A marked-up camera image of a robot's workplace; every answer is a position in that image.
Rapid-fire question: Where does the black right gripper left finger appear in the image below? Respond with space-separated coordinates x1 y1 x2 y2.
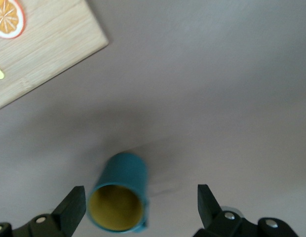
0 186 86 237

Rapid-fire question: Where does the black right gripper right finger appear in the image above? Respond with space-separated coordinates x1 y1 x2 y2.
193 184 299 237

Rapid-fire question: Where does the toy orange slice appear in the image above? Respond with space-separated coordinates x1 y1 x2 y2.
0 0 27 40

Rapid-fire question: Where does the bamboo cutting board, metal handle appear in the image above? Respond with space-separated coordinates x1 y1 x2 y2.
0 0 110 112

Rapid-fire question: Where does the teal cup with yellow inside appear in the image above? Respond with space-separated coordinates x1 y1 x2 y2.
86 152 150 234

